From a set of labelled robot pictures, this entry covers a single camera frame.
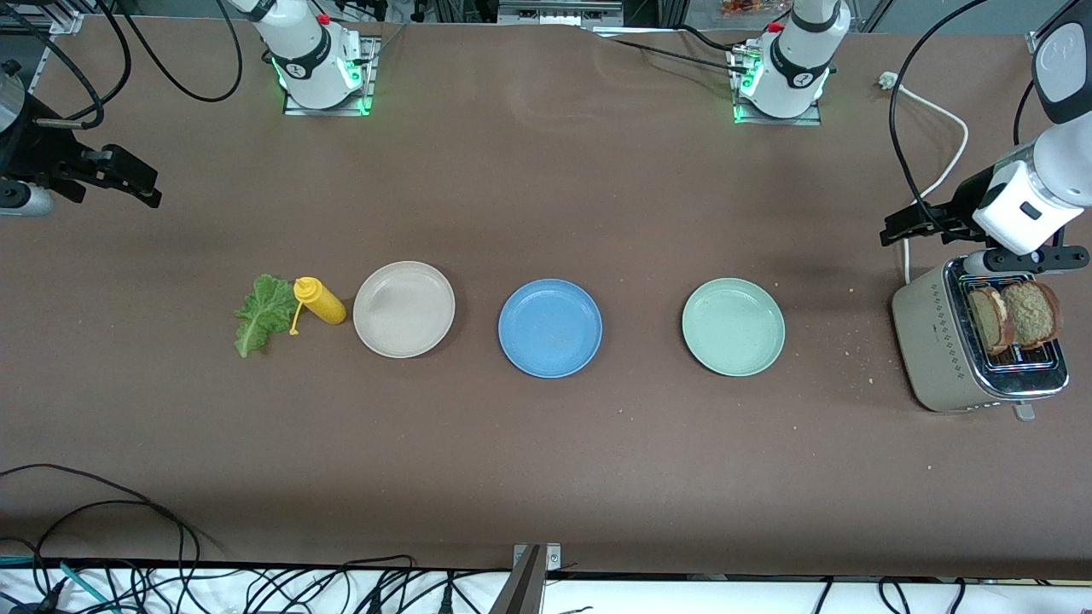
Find dark aluminium strut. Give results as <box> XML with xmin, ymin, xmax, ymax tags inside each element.
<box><xmin>489</xmin><ymin>546</ymin><xmax>547</xmax><ymax>614</ymax></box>

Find black cable to arm base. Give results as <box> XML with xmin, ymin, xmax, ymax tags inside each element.
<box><xmin>597</xmin><ymin>24</ymin><xmax>753</xmax><ymax>76</ymax></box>

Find pale green round plate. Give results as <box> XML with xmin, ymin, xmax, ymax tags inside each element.
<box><xmin>681</xmin><ymin>278</ymin><xmax>787</xmax><ymax>377</ymax></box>

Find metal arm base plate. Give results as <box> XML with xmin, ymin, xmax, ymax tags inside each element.
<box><xmin>282</xmin><ymin>36</ymin><xmax>377</xmax><ymax>117</ymax></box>
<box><xmin>731</xmin><ymin>47</ymin><xmax>824</xmax><ymax>127</ymax></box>

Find thin black hanging cables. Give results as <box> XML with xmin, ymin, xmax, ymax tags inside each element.
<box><xmin>815</xmin><ymin>576</ymin><xmax>969</xmax><ymax>614</ymax></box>

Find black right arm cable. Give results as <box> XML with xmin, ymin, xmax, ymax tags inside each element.
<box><xmin>0</xmin><ymin>0</ymin><xmax>244</xmax><ymax>129</ymax></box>

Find teal cable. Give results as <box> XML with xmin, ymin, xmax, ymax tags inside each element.
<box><xmin>0</xmin><ymin>554</ymin><xmax>120</xmax><ymax>614</ymax></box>

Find silver aluminium frame bar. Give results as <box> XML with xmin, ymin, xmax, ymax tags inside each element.
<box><xmin>497</xmin><ymin>0</ymin><xmax>624</xmax><ymax>25</ymax></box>

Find brown table cover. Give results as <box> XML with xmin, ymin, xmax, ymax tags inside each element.
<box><xmin>0</xmin><ymin>15</ymin><xmax>1092</xmax><ymax>581</ymax></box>

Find beige round plate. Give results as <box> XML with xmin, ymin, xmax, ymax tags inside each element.
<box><xmin>352</xmin><ymin>261</ymin><xmax>456</xmax><ymax>359</ymax></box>

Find small silver metal bracket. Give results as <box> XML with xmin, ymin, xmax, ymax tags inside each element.
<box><xmin>512</xmin><ymin>543</ymin><xmax>562</xmax><ymax>571</ymax></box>

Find beige two-slot toaster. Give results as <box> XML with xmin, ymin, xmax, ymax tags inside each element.
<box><xmin>891</xmin><ymin>253</ymin><xmax>1071</xmax><ymax>422</ymax></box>

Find blue round plate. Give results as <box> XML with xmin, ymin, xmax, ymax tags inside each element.
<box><xmin>498</xmin><ymin>279</ymin><xmax>604</xmax><ymax>379</ymax></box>

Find aluminium profile corner piece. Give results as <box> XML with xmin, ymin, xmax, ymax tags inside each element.
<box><xmin>0</xmin><ymin>9</ymin><xmax>86</xmax><ymax>35</ymax></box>

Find yellow squeeze bottle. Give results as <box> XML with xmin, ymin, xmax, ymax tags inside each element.
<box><xmin>288</xmin><ymin>277</ymin><xmax>348</xmax><ymax>336</ymax></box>

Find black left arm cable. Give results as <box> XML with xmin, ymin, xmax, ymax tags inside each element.
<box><xmin>889</xmin><ymin>0</ymin><xmax>1084</xmax><ymax>244</ymax></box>

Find white toaster power cable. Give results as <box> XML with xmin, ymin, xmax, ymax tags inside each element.
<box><xmin>879</xmin><ymin>72</ymin><xmax>970</xmax><ymax>284</ymax></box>

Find green lettuce leaf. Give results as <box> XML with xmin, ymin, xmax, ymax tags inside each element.
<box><xmin>234</xmin><ymin>274</ymin><xmax>299</xmax><ymax>359</ymax></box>

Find tangled black cable bundle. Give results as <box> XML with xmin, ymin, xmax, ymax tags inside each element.
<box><xmin>0</xmin><ymin>553</ymin><xmax>598</xmax><ymax>614</ymax></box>

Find long looped black cable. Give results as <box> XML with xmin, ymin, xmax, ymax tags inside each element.
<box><xmin>0</xmin><ymin>465</ymin><xmax>224</xmax><ymax>614</ymax></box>

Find brown bread slice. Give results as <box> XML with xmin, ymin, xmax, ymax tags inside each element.
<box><xmin>1000</xmin><ymin>281</ymin><xmax>1063</xmax><ymax>350</ymax></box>
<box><xmin>967</xmin><ymin>287</ymin><xmax>1016</xmax><ymax>356</ymax></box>

